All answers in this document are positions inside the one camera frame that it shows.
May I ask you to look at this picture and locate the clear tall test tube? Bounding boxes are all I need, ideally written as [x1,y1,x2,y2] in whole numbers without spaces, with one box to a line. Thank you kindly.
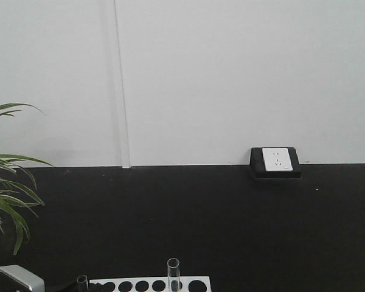
[167,258,181,292]

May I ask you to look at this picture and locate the clear short test tube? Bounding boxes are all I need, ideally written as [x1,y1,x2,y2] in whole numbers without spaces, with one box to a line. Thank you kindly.
[76,274,89,292]

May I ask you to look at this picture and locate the white test tube rack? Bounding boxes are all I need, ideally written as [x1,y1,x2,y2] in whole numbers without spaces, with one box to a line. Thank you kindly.
[90,276,212,292]

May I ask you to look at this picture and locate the green potted plant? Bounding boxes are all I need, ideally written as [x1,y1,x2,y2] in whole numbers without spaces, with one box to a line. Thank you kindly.
[0,103,55,256]

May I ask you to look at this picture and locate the white wall power socket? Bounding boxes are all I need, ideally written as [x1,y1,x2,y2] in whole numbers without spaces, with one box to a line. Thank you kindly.
[249,147,302,180]

